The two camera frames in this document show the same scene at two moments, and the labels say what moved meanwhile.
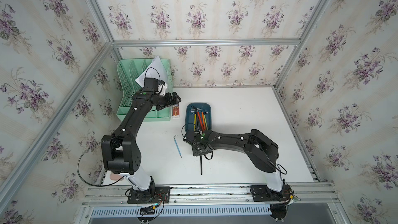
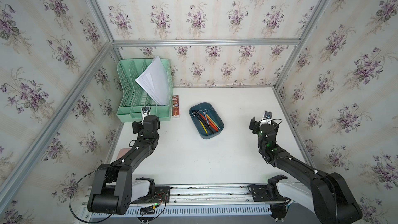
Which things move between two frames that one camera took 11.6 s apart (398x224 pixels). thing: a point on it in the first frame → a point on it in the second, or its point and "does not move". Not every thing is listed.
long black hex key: x=196 y=116 → x=203 y=121
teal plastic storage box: x=189 y=116 → x=211 y=112
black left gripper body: x=164 y=101 → x=136 y=126
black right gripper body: x=195 y=153 → x=255 y=125
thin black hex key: x=201 y=165 → x=201 y=118
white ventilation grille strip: x=186 y=210 does not move
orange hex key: x=203 y=120 → x=211 y=121
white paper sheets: x=156 y=69 does not move
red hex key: x=200 y=119 → x=209 y=122
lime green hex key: x=206 y=123 → x=213 y=121
